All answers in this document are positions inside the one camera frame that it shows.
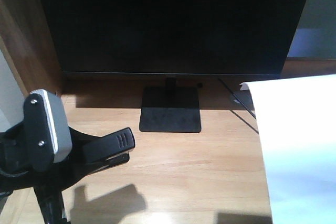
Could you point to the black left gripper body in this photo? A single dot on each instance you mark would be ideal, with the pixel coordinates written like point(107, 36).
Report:
point(29, 164)

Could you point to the white paper sheets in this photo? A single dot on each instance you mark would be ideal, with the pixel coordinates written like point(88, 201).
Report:
point(296, 124)

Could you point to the black stapler with orange button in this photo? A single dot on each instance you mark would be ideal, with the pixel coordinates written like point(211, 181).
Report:
point(91, 154)

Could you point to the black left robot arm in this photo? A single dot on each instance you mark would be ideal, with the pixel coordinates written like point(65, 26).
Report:
point(52, 210)

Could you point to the wooden desk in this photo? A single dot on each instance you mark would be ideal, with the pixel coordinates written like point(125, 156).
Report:
point(211, 176)

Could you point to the black computer monitor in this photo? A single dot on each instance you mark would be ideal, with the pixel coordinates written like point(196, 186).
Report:
point(173, 38)

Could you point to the grey camera on left gripper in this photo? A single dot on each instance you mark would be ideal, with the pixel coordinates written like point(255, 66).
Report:
point(46, 128)

